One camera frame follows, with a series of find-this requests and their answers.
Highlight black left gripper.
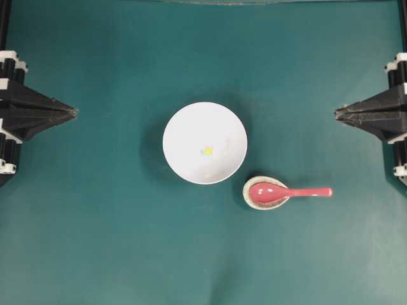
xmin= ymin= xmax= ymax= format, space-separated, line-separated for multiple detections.
xmin=1 ymin=50 xmax=77 ymax=187

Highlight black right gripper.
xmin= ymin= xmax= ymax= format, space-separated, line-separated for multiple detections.
xmin=335 ymin=53 xmax=406 ymax=185

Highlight pink ceramic spoon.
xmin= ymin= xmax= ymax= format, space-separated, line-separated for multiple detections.
xmin=249 ymin=182 xmax=333 ymax=203

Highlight cream speckled spoon rest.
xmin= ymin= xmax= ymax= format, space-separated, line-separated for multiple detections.
xmin=242 ymin=176 xmax=289 ymax=210

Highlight white round bowl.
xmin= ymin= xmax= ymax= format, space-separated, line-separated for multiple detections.
xmin=162 ymin=102 xmax=248 ymax=185

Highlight yellow hexagonal prism block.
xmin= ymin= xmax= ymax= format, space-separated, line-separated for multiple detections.
xmin=203 ymin=147 xmax=213 ymax=156

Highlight black left frame post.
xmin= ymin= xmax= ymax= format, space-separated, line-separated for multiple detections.
xmin=0 ymin=0 xmax=11 ymax=51

